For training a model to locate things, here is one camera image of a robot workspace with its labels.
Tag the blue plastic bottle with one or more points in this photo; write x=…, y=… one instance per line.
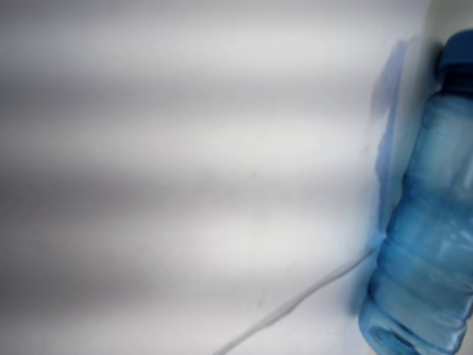
x=425, y=185

